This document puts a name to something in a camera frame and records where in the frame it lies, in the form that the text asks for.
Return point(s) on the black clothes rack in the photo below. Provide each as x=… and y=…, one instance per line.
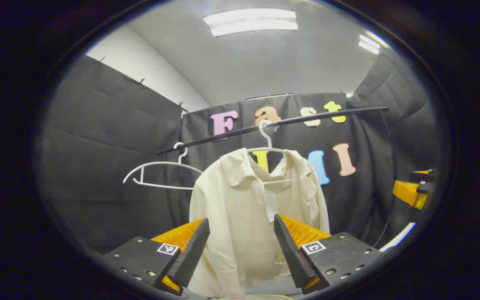
x=206, y=140

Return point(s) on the small ceiling light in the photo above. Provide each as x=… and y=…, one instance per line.
x=369, y=44

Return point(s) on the large rectangular ceiling light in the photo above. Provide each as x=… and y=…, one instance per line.
x=250, y=21

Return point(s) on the beige laundry hamper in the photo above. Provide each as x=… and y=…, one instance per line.
x=273, y=296

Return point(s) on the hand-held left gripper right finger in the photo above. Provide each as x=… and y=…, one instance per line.
x=292, y=254

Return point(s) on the cream collared shirt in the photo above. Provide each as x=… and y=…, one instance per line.
x=240, y=216

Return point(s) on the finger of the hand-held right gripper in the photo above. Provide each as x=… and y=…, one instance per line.
x=408, y=192
x=423, y=177

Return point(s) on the white plastic clothes hanger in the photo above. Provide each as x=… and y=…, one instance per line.
x=156, y=163
x=268, y=148

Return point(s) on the white board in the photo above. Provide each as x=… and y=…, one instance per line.
x=400, y=235

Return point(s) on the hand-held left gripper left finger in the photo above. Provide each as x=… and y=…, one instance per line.
x=190, y=254

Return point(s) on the black backdrop cloth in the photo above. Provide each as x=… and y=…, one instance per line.
x=98, y=166

